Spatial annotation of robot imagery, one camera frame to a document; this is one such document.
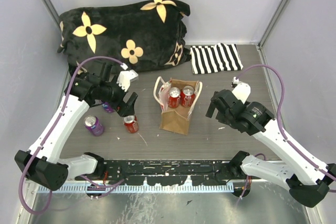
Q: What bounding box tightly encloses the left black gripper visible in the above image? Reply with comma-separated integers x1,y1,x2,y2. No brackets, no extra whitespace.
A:
101,76,138,117

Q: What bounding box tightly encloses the red cola can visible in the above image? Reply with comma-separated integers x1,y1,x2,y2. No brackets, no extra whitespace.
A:
181,86,195,108
123,115,139,133
167,87,181,109

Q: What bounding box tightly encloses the purple soda can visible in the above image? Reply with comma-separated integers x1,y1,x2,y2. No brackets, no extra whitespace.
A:
102,102,114,113
83,115,104,136

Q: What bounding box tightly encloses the brown canvas bag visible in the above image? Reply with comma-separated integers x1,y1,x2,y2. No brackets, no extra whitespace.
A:
153,77,203,135

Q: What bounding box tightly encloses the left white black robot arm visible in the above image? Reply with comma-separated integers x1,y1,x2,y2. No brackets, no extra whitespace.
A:
15,62,139,191

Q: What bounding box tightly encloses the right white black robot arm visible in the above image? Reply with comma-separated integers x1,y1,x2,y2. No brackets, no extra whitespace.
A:
206,90,335,208

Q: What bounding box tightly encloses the black white striped cloth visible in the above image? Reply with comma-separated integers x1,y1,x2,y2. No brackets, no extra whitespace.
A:
190,43,243,74

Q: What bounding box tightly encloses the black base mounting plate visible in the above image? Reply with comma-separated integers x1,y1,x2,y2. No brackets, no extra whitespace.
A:
87,159,247,186

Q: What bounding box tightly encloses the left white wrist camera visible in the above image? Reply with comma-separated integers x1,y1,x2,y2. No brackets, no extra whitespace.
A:
117,70,139,92

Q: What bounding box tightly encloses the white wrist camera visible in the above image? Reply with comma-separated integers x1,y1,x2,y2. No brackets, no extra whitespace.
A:
117,70,139,92
232,77,251,104

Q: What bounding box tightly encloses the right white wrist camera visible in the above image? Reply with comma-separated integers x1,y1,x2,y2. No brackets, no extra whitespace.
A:
232,77,251,104

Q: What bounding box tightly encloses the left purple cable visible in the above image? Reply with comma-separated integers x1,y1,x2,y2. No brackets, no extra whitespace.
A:
18,56,129,215

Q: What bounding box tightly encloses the purple cable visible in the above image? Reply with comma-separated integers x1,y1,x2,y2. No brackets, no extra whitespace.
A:
235,63,336,183
18,56,129,215

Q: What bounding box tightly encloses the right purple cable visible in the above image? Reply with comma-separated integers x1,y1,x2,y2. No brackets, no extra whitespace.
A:
235,63,336,183

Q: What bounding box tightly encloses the white slotted cable duct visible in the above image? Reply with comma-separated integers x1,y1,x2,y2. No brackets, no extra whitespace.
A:
54,183,234,194

